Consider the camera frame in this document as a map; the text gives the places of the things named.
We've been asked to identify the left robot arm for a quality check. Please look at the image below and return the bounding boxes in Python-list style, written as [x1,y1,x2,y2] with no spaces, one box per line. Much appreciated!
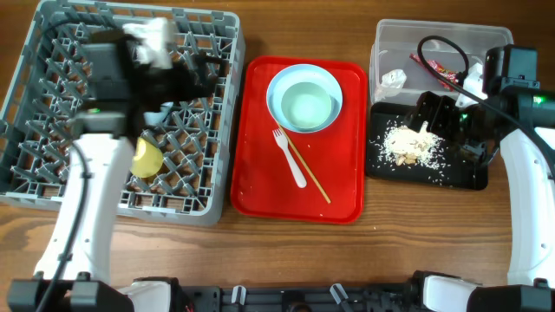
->
[8,30,222,311]

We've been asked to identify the red plastic tray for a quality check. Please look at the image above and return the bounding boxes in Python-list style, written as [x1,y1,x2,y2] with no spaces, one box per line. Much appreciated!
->
[231,56,368,224]

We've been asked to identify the red snack wrapper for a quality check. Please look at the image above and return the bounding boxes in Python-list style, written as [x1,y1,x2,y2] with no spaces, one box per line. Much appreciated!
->
[409,54,462,91]

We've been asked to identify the white plastic fork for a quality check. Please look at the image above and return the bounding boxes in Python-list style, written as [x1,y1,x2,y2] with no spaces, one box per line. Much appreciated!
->
[272,129,307,188]

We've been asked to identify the wooden chopstick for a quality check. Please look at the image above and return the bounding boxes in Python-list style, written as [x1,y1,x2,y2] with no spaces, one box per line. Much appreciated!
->
[276,122,331,204]

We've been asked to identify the black plastic tray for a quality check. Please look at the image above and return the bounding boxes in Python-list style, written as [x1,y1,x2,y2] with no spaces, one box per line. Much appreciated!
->
[365,102,488,191]

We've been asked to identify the yellow cup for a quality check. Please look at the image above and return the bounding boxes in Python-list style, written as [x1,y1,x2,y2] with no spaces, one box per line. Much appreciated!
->
[130,138,163,178]

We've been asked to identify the white napkin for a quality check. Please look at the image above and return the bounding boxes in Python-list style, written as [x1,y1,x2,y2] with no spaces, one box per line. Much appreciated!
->
[375,69,407,101]

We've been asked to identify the grey dishwasher rack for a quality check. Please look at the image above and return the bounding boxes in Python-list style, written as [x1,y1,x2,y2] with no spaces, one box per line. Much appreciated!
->
[1,1,245,225]

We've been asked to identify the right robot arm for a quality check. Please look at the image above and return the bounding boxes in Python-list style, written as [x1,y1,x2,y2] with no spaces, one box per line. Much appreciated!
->
[405,44,554,311]

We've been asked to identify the light green bowl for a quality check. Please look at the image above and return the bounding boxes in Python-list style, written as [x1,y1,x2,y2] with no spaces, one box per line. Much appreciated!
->
[281,82,333,132]

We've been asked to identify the left black cable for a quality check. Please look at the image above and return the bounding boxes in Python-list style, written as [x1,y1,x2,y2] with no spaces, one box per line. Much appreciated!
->
[34,142,92,312]

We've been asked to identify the rice and food scraps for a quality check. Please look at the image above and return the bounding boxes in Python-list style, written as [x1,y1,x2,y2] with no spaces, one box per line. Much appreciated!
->
[366,120,449,185]

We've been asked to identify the clear plastic bin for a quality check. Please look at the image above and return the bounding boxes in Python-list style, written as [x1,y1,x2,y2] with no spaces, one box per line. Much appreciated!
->
[369,19,513,106]

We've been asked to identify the large light blue plate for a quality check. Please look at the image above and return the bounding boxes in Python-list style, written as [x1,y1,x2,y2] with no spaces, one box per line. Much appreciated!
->
[266,64,343,133]

